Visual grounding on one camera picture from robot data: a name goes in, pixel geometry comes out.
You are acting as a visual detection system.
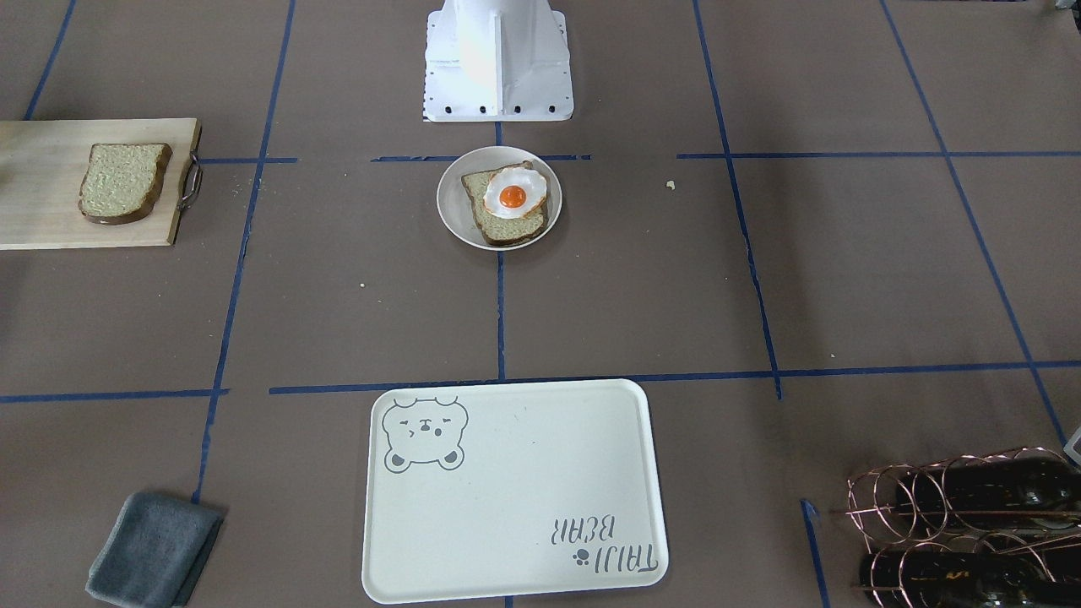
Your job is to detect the wooden cutting board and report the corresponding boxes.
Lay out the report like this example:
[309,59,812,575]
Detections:
[1,117,202,250]

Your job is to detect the dark wine bottle lower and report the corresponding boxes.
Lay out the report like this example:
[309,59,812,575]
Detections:
[857,544,1080,607]

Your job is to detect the dark wine bottle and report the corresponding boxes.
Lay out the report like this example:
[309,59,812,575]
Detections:
[895,458,1080,531]
[857,544,1080,607]

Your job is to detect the bread slice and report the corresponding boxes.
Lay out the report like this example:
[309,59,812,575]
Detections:
[462,161,547,244]
[77,143,172,225]

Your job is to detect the white round plate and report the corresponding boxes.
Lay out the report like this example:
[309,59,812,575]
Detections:
[436,145,564,252]

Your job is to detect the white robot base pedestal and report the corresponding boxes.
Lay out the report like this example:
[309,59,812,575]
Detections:
[422,1,574,122]

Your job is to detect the grey folded cloth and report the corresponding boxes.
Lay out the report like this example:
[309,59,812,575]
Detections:
[85,491,225,607]

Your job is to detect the dark wine bottle upper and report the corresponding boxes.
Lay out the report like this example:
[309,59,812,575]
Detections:
[895,458,1080,531]

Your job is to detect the fried egg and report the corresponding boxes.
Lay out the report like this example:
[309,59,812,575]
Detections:
[481,166,549,220]

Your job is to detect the copper wire bottle rack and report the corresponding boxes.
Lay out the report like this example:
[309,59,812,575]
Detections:
[841,447,1080,584]

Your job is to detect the metal cutting board handle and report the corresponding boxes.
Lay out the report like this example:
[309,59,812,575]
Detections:
[177,150,204,213]

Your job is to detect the cream bear tray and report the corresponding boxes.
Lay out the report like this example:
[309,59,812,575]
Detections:
[361,378,671,605]

